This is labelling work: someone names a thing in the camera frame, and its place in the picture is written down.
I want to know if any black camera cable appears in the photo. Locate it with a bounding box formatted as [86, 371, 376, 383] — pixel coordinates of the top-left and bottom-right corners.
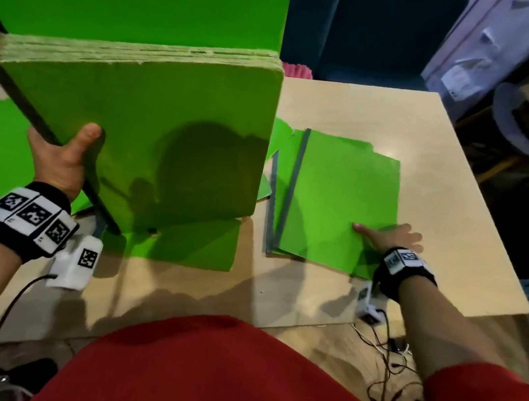
[362, 310, 402, 401]
[0, 265, 59, 393]

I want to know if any person's right hand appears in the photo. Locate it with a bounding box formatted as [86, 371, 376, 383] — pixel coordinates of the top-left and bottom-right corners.
[349, 215, 428, 261]

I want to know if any lavender board with taped papers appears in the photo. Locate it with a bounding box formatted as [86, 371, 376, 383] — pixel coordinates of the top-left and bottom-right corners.
[415, 0, 529, 133]

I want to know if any black floor cable tangle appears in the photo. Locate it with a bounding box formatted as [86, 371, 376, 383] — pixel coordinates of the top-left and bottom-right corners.
[338, 319, 440, 401]

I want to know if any black wristband with markers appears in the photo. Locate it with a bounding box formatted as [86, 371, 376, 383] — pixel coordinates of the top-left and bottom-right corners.
[369, 243, 443, 308]
[0, 175, 86, 272]

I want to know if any dark teal armchair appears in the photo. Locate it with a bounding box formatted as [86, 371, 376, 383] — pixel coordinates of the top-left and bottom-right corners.
[313, 0, 470, 102]

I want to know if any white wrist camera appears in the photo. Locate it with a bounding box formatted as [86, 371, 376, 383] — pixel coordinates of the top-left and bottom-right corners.
[353, 280, 392, 328]
[46, 229, 105, 295]

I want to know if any red ribbed cushion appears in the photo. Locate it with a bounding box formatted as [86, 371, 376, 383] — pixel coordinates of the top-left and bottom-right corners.
[280, 60, 315, 81]

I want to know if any black left camera cable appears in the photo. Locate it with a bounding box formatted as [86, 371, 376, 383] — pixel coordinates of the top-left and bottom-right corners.
[0, 265, 59, 393]

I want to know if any black left wristband with markers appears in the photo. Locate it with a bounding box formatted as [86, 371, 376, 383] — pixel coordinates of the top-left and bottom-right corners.
[0, 175, 86, 272]

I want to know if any green folder with grey spine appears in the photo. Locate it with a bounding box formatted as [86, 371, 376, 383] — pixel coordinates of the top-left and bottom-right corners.
[269, 125, 410, 283]

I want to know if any person's right forearm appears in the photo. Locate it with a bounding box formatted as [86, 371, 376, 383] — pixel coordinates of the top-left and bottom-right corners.
[384, 273, 516, 394]

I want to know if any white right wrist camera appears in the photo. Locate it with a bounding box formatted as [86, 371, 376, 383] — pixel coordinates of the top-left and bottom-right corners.
[353, 280, 392, 328]

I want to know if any black right camera cable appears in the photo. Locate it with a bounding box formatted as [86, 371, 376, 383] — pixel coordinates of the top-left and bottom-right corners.
[362, 310, 402, 401]

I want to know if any person's left hand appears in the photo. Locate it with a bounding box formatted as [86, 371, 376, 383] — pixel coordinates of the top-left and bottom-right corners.
[17, 113, 105, 207]

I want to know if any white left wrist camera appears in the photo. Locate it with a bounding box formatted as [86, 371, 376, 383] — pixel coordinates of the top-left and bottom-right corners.
[46, 229, 105, 295]

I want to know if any stack of gathered green folders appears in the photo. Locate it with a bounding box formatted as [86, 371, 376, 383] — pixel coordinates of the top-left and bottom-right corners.
[0, 0, 297, 257]

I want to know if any black right wristband with markers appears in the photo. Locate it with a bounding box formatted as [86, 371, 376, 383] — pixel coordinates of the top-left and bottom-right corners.
[369, 243, 443, 308]

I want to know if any red shirt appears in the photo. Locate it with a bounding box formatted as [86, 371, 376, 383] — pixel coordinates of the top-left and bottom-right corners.
[30, 287, 529, 401]

